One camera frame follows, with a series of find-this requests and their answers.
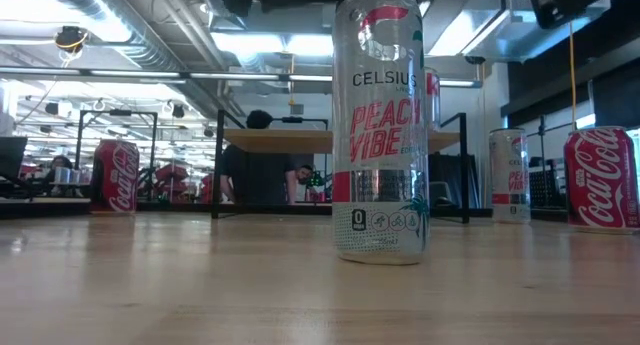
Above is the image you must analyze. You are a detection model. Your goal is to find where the white Celsius Peach Vibe can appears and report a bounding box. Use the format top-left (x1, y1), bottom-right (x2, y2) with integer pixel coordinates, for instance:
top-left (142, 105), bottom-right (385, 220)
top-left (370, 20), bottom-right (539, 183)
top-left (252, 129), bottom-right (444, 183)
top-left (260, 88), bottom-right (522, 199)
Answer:
top-left (331, 0), bottom-right (431, 266)
top-left (488, 127), bottom-right (532, 225)

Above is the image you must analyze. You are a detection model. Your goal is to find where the silver Diet Coke can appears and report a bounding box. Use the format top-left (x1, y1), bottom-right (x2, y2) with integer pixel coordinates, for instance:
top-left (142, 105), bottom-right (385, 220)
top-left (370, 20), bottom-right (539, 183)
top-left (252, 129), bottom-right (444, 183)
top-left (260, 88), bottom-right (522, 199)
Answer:
top-left (423, 67), bottom-right (442, 132)

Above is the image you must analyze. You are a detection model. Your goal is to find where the red Coca-Cola can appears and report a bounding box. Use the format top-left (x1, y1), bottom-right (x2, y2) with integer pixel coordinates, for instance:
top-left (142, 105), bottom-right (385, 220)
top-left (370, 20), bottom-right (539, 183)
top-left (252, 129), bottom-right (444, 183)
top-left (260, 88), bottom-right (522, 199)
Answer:
top-left (90, 138), bottom-right (141, 216)
top-left (563, 125), bottom-right (640, 235)

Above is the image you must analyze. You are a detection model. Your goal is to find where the bright ceiling light panel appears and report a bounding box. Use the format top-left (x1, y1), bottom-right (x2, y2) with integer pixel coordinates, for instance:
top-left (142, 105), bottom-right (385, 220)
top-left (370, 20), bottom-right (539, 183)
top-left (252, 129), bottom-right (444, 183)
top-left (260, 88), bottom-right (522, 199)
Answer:
top-left (209, 30), bottom-right (335, 57)

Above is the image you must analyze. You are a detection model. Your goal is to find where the long ceiling light strip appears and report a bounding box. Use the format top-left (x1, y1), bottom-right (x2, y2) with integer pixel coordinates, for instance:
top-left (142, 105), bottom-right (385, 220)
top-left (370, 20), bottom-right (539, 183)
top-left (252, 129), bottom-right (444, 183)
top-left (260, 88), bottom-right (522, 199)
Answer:
top-left (0, 67), bottom-right (334, 84)

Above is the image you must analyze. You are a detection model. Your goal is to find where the person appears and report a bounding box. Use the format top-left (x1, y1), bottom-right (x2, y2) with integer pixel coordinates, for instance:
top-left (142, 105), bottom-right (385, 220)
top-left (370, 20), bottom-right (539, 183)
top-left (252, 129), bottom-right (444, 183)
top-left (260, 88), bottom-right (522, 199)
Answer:
top-left (292, 164), bottom-right (316, 204)
top-left (219, 109), bottom-right (301, 206)
top-left (47, 154), bottom-right (75, 186)

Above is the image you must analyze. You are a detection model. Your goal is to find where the red bulky background object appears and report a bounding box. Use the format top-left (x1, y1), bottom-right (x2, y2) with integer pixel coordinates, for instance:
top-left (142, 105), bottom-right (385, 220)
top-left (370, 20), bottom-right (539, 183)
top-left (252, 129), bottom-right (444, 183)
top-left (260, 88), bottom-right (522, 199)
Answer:
top-left (153, 163), bottom-right (190, 204)

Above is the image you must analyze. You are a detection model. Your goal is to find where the black equipment case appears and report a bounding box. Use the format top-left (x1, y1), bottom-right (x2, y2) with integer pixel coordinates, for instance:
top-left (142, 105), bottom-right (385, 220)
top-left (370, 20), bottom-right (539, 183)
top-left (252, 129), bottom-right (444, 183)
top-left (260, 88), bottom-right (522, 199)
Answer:
top-left (428, 152), bottom-right (480, 209)

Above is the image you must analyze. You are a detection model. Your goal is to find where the black tripod stand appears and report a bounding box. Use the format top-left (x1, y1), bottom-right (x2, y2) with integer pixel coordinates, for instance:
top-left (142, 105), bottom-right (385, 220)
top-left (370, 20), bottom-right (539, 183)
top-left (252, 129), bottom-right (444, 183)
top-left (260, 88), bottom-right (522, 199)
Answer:
top-left (524, 114), bottom-right (574, 162)

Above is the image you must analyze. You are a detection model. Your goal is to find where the black monitor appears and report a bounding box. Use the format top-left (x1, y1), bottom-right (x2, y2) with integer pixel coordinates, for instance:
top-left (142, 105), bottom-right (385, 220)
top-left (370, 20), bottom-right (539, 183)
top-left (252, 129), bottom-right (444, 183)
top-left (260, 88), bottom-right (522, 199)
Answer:
top-left (0, 136), bottom-right (29, 184)

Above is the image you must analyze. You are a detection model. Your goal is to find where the black background station frame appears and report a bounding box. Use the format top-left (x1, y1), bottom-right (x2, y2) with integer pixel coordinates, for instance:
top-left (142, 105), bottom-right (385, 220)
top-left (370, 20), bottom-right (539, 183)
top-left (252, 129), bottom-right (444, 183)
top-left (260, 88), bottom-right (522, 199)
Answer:
top-left (74, 108), bottom-right (159, 202)
top-left (272, 115), bottom-right (330, 204)

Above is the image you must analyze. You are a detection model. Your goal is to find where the wooden shelf with black frame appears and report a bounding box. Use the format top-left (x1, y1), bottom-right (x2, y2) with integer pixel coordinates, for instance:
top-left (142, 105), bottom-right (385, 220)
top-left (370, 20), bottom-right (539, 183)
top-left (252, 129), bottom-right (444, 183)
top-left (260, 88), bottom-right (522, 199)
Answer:
top-left (210, 108), bottom-right (471, 225)

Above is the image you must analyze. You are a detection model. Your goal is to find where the silver ventilation duct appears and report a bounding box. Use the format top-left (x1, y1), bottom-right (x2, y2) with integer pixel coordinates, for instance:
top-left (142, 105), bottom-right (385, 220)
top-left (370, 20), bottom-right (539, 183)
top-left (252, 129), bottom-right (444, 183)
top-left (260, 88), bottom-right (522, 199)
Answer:
top-left (39, 0), bottom-right (189, 72)

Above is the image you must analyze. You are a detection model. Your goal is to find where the black ceiling cable reel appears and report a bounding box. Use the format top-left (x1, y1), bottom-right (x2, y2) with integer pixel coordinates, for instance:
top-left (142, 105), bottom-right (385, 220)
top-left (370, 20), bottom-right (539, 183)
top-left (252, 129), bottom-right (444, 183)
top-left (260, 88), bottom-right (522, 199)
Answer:
top-left (53, 25), bottom-right (90, 54)

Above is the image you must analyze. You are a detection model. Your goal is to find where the black metal table frame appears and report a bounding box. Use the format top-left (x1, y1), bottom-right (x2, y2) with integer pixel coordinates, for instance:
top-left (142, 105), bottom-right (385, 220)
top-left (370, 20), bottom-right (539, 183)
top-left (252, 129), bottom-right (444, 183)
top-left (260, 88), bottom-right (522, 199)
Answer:
top-left (0, 199), bottom-right (640, 222)

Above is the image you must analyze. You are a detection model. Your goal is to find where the yellow hanging cable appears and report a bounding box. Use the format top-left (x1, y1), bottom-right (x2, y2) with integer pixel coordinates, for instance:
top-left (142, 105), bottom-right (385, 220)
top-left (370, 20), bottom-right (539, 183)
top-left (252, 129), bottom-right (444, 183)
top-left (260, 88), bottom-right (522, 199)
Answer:
top-left (568, 22), bottom-right (578, 132)

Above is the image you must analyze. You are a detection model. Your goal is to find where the black wire mesh cart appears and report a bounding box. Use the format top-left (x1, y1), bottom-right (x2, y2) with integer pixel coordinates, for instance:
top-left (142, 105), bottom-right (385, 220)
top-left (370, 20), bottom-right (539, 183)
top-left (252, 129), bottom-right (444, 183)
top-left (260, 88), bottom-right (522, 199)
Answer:
top-left (528, 157), bottom-right (569, 209)

